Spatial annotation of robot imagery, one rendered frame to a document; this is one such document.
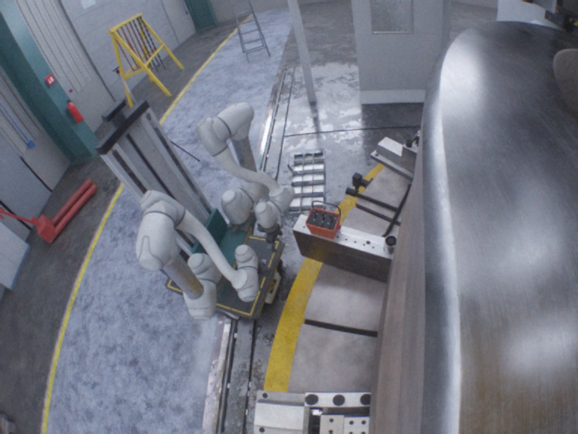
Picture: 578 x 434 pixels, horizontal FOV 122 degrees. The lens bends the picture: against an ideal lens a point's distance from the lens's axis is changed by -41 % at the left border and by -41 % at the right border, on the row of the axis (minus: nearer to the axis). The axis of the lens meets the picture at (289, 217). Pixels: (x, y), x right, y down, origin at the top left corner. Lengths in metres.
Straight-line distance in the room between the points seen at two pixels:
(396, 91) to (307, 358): 3.76
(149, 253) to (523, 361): 1.03
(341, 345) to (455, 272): 1.49
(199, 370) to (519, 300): 2.34
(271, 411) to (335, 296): 0.91
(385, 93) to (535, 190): 3.81
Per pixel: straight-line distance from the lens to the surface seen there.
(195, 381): 2.51
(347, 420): 1.34
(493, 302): 0.47
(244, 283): 1.31
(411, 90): 4.44
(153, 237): 1.00
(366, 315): 1.93
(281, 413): 1.76
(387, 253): 1.69
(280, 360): 2.24
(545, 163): 0.77
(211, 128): 1.33
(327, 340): 1.89
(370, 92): 4.30
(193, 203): 1.72
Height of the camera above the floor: 2.17
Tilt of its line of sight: 52 degrees down
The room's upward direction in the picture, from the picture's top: 19 degrees counter-clockwise
